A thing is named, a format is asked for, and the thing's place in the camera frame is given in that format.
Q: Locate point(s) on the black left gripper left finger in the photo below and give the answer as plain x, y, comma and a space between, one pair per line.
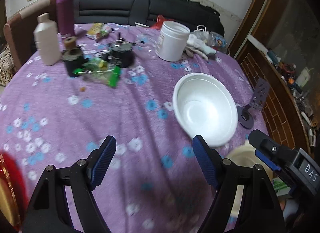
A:
48, 209

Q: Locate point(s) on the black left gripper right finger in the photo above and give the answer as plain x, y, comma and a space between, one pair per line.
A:
260, 208

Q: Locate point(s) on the large white foam bowl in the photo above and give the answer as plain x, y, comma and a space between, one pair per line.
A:
203, 106

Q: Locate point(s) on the purple phone stand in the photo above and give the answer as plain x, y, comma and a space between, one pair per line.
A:
257, 102

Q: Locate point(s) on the purple floral tablecloth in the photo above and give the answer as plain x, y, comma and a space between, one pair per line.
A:
154, 183

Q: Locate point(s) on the green plastic wrapper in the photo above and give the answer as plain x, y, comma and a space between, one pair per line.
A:
99, 71

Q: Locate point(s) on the patterned blanket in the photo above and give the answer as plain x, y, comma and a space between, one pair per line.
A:
7, 66

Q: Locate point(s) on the black cylinder with spool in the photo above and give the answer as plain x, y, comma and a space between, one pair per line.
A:
73, 56

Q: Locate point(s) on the black round tin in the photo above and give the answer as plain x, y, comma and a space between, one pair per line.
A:
120, 53

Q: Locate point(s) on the wooden cabinet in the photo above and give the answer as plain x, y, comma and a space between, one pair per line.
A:
278, 40

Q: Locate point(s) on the white cloth gloves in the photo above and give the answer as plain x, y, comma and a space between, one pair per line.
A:
199, 47

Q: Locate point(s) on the beige plastic bottle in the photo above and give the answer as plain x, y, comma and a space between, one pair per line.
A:
46, 40

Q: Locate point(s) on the brown armchair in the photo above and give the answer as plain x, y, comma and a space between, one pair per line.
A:
19, 30

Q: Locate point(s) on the white plastic jar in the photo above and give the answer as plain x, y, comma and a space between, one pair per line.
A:
172, 40

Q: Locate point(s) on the yellow snack packet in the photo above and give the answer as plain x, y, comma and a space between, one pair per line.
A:
99, 31

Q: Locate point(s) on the red plastic bag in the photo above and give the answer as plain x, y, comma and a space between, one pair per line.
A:
159, 22

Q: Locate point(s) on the purple thermos bottle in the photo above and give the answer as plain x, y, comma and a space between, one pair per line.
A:
65, 18

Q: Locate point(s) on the black leather sofa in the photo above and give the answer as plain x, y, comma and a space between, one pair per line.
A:
129, 12

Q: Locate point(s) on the black DAS gripper handle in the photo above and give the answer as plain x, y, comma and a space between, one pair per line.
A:
296, 168

